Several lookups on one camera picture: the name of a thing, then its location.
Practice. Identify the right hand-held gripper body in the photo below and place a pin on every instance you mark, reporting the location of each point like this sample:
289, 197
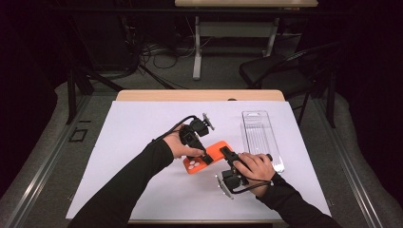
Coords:
233, 181

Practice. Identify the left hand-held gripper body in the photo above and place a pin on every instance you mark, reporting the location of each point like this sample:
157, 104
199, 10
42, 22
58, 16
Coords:
196, 126

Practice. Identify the orange phone case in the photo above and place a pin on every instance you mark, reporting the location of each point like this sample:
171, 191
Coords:
214, 150

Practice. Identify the clear plastic packaging tray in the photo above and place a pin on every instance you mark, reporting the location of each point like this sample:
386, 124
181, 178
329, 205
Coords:
258, 133

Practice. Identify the person's left hand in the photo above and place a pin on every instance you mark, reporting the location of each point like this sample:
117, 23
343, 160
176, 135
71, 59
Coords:
177, 145

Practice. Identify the person's right hand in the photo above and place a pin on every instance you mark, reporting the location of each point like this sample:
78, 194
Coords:
258, 171

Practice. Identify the light wooden table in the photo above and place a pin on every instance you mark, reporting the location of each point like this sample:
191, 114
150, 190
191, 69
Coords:
190, 95

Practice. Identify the dark table grommet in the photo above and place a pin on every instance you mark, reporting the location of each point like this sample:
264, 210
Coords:
232, 99

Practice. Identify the white table cover sheet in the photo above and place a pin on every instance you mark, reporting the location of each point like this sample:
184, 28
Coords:
126, 126

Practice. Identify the white-legged desk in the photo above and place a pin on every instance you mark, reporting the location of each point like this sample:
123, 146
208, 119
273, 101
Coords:
197, 47

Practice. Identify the black folding chair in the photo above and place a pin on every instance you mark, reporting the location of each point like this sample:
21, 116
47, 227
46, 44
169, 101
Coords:
272, 74

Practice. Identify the black metal stand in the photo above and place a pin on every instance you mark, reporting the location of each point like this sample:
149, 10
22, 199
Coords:
71, 95

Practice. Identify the black horizontal metal bar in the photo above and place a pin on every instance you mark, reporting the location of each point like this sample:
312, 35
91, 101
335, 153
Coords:
126, 10

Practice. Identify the metal floor rail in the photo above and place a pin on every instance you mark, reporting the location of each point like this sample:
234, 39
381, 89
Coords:
356, 180
46, 164

